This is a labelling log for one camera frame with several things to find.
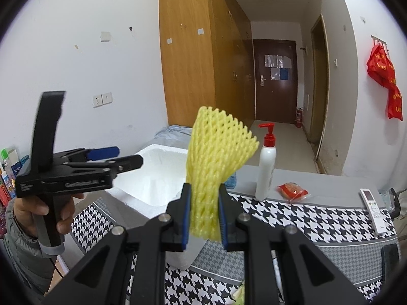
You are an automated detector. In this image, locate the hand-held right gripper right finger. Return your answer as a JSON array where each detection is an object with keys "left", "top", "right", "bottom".
[{"left": 219, "top": 184, "right": 369, "bottom": 305}]

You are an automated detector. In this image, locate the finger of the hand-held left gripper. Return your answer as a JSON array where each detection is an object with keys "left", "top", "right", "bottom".
[
  {"left": 64, "top": 155, "right": 143, "bottom": 180},
  {"left": 60, "top": 147, "right": 120, "bottom": 165}
]

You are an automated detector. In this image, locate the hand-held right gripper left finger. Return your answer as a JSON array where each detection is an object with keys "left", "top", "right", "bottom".
[{"left": 41, "top": 182, "right": 204, "bottom": 305}]

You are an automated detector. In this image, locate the white foam box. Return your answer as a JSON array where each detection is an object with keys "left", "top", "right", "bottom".
[{"left": 111, "top": 144, "right": 207, "bottom": 269}]

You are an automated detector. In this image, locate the yellow foam fruit net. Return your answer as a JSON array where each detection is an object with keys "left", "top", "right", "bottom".
[{"left": 185, "top": 106, "right": 259, "bottom": 242}]

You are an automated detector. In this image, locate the person's left forearm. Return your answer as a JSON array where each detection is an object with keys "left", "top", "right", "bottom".
[{"left": 2, "top": 197, "right": 66, "bottom": 296}]

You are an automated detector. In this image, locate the person's left hand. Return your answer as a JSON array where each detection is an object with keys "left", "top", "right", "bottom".
[{"left": 13, "top": 192, "right": 85, "bottom": 236}]

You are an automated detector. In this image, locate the row of colourful cartons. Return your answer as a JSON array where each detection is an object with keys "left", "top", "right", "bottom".
[{"left": 0, "top": 148, "right": 31, "bottom": 207}]

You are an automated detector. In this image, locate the light blue cloth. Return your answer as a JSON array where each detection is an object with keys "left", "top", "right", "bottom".
[{"left": 154, "top": 125, "right": 193, "bottom": 148}]

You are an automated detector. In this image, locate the white pump bottle red cap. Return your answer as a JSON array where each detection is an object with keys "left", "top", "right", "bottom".
[{"left": 255, "top": 122, "right": 278, "bottom": 201}]

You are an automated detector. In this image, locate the red snack packet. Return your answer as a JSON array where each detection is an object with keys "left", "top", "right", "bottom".
[{"left": 275, "top": 182, "right": 309, "bottom": 203}]

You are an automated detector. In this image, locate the pale green foam net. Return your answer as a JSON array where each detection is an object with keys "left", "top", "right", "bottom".
[{"left": 231, "top": 282, "right": 246, "bottom": 305}]

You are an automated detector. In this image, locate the houndstooth table mat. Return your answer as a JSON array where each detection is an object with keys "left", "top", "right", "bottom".
[{"left": 68, "top": 191, "right": 399, "bottom": 305}]

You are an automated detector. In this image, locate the wooden wardrobe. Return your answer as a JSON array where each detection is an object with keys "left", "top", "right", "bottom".
[{"left": 158, "top": 0, "right": 255, "bottom": 128}]

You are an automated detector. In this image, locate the dark brown door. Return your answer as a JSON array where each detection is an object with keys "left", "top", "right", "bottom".
[{"left": 253, "top": 39, "right": 298, "bottom": 122}]

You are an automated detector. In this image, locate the white remote control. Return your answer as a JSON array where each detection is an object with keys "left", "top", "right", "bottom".
[{"left": 360, "top": 188, "right": 389, "bottom": 236}]

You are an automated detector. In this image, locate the red plastic bag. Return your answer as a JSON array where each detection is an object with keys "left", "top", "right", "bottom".
[{"left": 366, "top": 44, "right": 404, "bottom": 120}]

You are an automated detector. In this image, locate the black cable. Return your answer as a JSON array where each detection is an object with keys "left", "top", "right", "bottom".
[{"left": 51, "top": 256, "right": 69, "bottom": 275}]

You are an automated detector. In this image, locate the wooden side door frame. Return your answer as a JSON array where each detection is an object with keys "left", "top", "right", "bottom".
[{"left": 310, "top": 14, "right": 329, "bottom": 162}]

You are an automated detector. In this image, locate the metal wall hook rack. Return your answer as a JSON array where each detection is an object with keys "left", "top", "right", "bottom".
[{"left": 371, "top": 35, "right": 389, "bottom": 51}]

